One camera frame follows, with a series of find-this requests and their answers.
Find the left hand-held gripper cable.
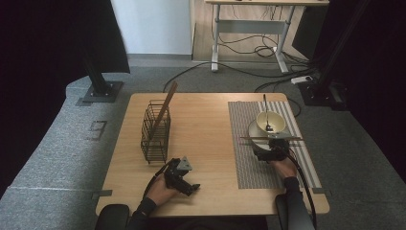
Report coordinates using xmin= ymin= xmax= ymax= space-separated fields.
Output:
xmin=142 ymin=162 xmax=174 ymax=199

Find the grey tape floor mark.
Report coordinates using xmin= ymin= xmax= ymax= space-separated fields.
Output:
xmin=85 ymin=120 xmax=108 ymax=142

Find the bundle of black cables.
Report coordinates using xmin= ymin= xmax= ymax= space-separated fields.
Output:
xmin=218 ymin=4 xmax=290 ymax=59

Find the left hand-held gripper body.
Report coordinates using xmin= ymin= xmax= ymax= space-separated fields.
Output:
xmin=164 ymin=156 xmax=194 ymax=192

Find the white desk with metal legs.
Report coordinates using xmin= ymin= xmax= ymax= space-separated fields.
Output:
xmin=204 ymin=0 xmax=330 ymax=74

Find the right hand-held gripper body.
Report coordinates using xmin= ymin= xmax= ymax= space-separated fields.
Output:
xmin=267 ymin=131 xmax=291 ymax=163

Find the white power strip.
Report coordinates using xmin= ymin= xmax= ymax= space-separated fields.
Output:
xmin=290 ymin=75 xmax=314 ymax=85

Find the black wire basket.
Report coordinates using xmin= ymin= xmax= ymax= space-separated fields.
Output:
xmin=140 ymin=99 xmax=172 ymax=166

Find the white saucer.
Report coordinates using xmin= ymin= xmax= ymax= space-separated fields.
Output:
xmin=248 ymin=119 xmax=292 ymax=153

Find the grey tape strip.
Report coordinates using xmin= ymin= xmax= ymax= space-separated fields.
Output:
xmin=311 ymin=187 xmax=333 ymax=196
xmin=91 ymin=189 xmax=114 ymax=201

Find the black metal stand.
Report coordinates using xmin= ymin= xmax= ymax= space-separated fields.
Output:
xmin=79 ymin=44 xmax=124 ymax=104
xmin=298 ymin=0 xmax=372 ymax=111

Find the person's right hand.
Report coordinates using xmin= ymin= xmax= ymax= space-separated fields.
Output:
xmin=270 ymin=157 xmax=298 ymax=180

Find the black chair armrest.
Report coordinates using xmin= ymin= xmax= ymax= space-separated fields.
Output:
xmin=275 ymin=194 xmax=290 ymax=230
xmin=95 ymin=204 xmax=130 ymax=230

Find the flat wooden spatula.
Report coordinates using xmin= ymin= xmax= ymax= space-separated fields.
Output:
xmin=148 ymin=80 xmax=179 ymax=142

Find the person's left hand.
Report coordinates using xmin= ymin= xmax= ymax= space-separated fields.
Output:
xmin=146 ymin=176 xmax=178 ymax=207

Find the cream bowl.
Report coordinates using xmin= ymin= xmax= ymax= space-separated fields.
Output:
xmin=256 ymin=110 xmax=286 ymax=137

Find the long black floor cable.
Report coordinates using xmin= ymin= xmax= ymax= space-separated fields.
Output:
xmin=162 ymin=60 xmax=320 ymax=94

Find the black curtain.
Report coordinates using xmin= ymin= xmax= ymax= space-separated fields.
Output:
xmin=0 ymin=0 xmax=131 ymax=199
xmin=291 ymin=0 xmax=406 ymax=183

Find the grey striped placemat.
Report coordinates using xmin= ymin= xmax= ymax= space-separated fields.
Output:
xmin=227 ymin=101 xmax=324 ymax=190

